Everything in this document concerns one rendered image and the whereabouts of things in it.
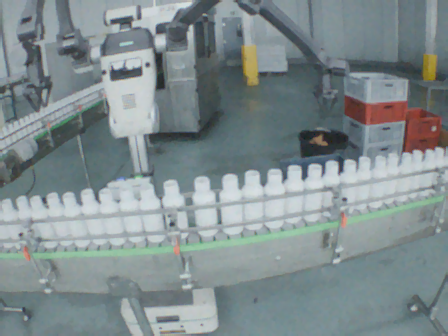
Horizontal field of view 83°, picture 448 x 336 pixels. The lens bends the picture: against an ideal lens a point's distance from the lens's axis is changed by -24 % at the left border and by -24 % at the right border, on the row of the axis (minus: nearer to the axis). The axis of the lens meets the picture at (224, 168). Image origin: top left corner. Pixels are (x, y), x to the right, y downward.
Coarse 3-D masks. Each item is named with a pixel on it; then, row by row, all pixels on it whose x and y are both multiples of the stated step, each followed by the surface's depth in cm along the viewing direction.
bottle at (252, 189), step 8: (248, 176) 85; (256, 176) 85; (248, 184) 86; (256, 184) 86; (248, 192) 86; (256, 192) 86; (248, 208) 88; (256, 208) 88; (248, 216) 89; (256, 216) 89; (256, 224) 90
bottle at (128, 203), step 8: (120, 192) 83; (128, 192) 82; (128, 200) 83; (136, 200) 85; (120, 208) 84; (128, 208) 83; (136, 208) 84; (128, 216) 84; (136, 216) 85; (128, 224) 85; (136, 224) 85; (128, 232) 86; (136, 240) 87; (144, 240) 89
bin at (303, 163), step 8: (288, 160) 146; (296, 160) 146; (304, 160) 147; (312, 160) 147; (320, 160) 148; (328, 160) 148; (336, 160) 149; (344, 160) 142; (280, 168) 146; (304, 168) 148; (304, 176) 150
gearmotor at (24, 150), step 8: (16, 144) 177; (24, 144) 179; (32, 144) 185; (8, 152) 170; (16, 152) 170; (24, 152) 173; (32, 152) 180; (0, 160) 163; (8, 160) 163; (16, 160) 170; (24, 160) 175; (0, 168) 162; (8, 168) 163; (16, 168) 170; (32, 168) 183; (0, 176) 165; (8, 176) 163; (16, 176) 170
